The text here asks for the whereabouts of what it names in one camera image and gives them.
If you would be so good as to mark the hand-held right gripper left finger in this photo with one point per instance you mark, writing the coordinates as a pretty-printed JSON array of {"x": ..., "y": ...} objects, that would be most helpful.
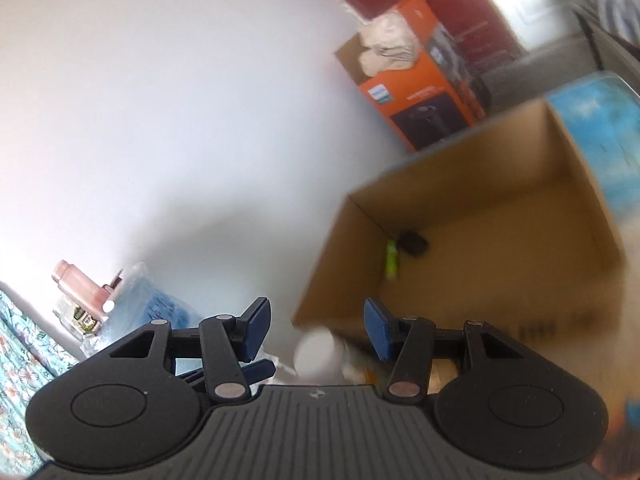
[{"x": 256, "y": 330}]

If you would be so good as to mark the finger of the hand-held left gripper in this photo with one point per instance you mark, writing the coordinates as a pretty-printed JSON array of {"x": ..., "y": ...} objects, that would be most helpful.
[{"x": 262, "y": 370}]

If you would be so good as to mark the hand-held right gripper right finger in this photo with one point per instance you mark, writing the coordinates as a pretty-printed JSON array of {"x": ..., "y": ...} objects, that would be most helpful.
[{"x": 380, "y": 330}]

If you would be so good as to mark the white lidded jar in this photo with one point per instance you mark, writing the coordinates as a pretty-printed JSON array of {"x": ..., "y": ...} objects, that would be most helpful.
[{"x": 315, "y": 352}]

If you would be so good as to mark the brown cardboard box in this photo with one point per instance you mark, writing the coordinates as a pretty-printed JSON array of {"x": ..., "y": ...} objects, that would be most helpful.
[{"x": 500, "y": 200}]

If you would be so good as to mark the green tube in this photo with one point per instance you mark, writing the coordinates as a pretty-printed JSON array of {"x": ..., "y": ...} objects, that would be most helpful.
[{"x": 391, "y": 260}]

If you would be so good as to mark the black key fob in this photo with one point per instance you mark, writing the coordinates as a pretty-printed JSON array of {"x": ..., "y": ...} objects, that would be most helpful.
[{"x": 414, "y": 243}]

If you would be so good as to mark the clear blue plastic bag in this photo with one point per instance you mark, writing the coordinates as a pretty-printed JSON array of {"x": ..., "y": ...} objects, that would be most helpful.
[{"x": 150, "y": 300}]

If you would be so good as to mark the green labelled bottle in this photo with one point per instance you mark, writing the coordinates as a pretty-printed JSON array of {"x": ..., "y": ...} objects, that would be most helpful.
[{"x": 80, "y": 320}]

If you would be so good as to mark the pink bottle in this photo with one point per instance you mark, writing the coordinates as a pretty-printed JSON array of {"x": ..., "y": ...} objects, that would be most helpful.
[{"x": 80, "y": 285}]

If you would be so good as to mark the floral teal cloth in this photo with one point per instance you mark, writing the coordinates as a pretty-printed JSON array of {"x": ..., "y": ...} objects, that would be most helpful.
[{"x": 20, "y": 360}]

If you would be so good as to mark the orange appliance box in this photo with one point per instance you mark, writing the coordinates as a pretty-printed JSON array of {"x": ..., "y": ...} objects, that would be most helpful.
[{"x": 425, "y": 80}]

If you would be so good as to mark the beige crumpled cloth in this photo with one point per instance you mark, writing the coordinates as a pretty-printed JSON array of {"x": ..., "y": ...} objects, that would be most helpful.
[{"x": 385, "y": 45}]

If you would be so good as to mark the beach print floor mat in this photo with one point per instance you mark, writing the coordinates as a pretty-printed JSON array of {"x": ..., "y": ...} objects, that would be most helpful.
[{"x": 600, "y": 125}]

